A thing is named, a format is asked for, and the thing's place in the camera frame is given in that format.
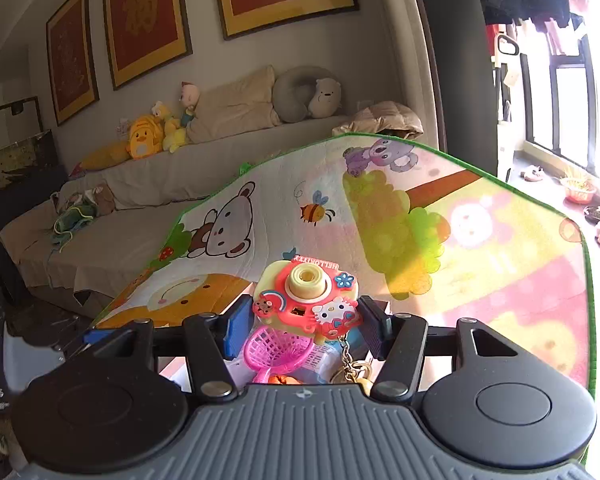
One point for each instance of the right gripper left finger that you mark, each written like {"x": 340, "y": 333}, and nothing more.
{"x": 211, "y": 340}

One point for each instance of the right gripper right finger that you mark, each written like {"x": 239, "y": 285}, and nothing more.
{"x": 398, "y": 341}

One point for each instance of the pink toy net scoop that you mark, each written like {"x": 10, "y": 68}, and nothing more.
{"x": 269, "y": 352}

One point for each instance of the toy camera hello kitty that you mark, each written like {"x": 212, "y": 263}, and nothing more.
{"x": 308, "y": 297}

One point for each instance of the red black keychain toy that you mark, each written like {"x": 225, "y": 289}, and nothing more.
{"x": 352, "y": 371}

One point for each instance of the blue tissue packet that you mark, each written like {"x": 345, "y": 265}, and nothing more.
{"x": 321, "y": 364}

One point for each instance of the orange toy piece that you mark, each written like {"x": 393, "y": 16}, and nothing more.
{"x": 283, "y": 380}

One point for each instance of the colourful cartoon play mat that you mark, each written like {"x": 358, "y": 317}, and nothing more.
{"x": 502, "y": 281}

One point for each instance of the beige covered sofa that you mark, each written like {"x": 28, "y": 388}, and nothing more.
{"x": 149, "y": 196}

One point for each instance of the yellow small plush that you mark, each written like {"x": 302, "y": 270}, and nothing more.
{"x": 174, "y": 135}

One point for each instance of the yellow long cushion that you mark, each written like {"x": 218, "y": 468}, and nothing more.
{"x": 110, "y": 155}

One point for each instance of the yellow duck plush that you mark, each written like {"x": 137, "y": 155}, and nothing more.
{"x": 145, "y": 137}

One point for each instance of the beige pillow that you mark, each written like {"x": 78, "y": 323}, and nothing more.
{"x": 241, "y": 106}

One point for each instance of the small doll plush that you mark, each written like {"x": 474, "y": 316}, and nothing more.
{"x": 189, "y": 98}

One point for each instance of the bear plush on pillow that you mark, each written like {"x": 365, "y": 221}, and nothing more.
{"x": 327, "y": 98}

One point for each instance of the grey neck pillow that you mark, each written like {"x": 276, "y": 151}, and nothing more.
{"x": 294, "y": 89}

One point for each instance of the fish tank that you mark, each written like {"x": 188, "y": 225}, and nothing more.
{"x": 26, "y": 147}

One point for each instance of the red framed picture left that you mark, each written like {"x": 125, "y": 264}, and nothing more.
{"x": 71, "y": 68}

